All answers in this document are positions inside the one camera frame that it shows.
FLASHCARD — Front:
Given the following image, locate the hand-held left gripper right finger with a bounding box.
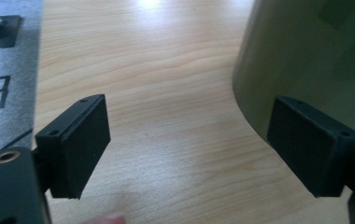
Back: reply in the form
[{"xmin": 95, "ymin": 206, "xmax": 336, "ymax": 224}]
[{"xmin": 266, "ymin": 94, "xmax": 355, "ymax": 199}]

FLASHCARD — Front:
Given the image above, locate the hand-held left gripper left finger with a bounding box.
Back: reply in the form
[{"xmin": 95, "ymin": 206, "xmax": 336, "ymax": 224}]
[{"xmin": 35, "ymin": 93, "xmax": 112, "ymax": 201}]

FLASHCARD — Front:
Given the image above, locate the green plastic bin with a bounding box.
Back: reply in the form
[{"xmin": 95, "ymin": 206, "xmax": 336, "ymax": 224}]
[{"xmin": 232, "ymin": 0, "xmax": 355, "ymax": 156}]

